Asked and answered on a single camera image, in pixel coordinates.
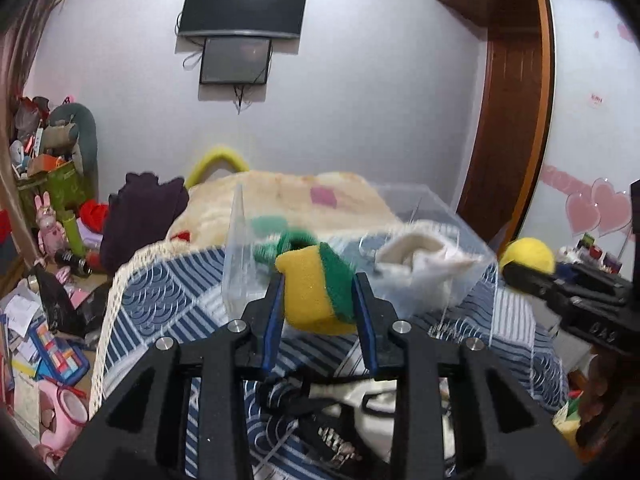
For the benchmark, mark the black plastic bag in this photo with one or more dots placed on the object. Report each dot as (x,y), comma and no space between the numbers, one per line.
(63,319)

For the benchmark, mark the dark purple garment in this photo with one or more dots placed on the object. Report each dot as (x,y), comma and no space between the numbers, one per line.
(139,214)

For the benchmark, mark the yellow plush ball face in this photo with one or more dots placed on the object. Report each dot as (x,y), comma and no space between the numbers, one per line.
(529,252)

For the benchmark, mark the striped curtain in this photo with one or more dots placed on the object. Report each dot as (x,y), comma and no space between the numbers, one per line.
(22,24)

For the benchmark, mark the pink bunny toy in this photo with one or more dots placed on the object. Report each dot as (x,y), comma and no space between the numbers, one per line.
(51,234)

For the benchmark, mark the yellow green sponge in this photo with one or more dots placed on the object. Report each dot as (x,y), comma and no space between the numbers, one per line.
(317,291)

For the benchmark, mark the small wall monitor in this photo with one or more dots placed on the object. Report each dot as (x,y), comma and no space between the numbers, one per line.
(243,61)

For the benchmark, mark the white wardrobe sliding door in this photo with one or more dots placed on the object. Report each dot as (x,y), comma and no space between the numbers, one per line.
(592,149)

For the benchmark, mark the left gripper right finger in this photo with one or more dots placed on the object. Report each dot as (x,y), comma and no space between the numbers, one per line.
(500,432)

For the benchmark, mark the green storage box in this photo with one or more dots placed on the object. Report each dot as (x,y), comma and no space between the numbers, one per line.
(67,189)

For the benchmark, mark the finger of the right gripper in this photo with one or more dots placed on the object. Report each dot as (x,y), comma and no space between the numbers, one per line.
(589,277)
(556,293)

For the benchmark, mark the pink plastic toy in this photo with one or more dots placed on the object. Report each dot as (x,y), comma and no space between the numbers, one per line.
(63,415)

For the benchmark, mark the black bottle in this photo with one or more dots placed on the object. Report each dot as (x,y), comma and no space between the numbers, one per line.
(78,265)

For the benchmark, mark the large wall television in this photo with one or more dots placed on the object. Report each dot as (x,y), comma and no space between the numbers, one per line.
(281,19)

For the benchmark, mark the black lace band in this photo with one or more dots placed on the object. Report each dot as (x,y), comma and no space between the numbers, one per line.
(356,407)

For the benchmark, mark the green knitted cloth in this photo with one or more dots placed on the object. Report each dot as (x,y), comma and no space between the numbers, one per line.
(273,236)

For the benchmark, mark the colourful pencil case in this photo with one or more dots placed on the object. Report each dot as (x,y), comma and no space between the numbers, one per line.
(58,359)

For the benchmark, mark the grey plush toy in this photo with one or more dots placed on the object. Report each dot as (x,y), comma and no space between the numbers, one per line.
(71,132)

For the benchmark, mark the white cloth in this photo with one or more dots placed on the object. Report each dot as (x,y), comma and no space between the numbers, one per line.
(419,268)

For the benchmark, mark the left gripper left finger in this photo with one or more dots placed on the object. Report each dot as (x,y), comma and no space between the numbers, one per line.
(139,432)

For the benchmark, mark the beige patchwork blanket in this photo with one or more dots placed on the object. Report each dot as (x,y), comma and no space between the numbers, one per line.
(323,204)

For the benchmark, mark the brown wooden door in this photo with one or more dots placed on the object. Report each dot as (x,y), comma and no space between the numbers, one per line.
(505,132)

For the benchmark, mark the clear plastic storage box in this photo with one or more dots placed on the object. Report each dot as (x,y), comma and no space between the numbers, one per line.
(417,207)

